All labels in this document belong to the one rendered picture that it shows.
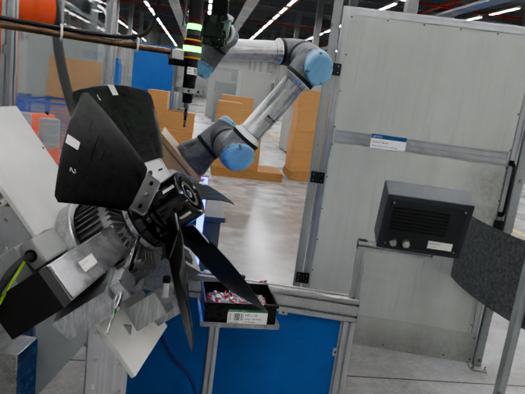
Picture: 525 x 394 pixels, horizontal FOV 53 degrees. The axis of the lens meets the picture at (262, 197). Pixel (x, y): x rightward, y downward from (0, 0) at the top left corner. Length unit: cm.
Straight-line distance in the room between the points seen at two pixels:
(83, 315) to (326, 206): 225
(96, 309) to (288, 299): 84
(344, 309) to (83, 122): 107
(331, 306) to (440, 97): 172
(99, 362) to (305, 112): 828
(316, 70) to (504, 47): 159
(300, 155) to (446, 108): 645
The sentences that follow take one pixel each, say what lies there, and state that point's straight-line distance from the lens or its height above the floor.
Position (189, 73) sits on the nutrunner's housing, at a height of 150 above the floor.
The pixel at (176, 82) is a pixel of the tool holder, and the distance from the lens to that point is 130.
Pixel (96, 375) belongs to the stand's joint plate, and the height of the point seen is 77.
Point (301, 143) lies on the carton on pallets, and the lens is 942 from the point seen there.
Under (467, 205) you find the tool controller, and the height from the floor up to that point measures 123.
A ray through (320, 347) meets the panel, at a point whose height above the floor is 67.
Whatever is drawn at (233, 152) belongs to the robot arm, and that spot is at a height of 126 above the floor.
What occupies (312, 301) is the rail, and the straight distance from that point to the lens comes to 176.
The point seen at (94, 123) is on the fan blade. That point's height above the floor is 138.
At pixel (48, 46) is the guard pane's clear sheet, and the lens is 224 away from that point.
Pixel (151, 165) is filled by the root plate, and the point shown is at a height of 127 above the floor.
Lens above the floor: 148
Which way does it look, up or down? 11 degrees down
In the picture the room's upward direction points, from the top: 7 degrees clockwise
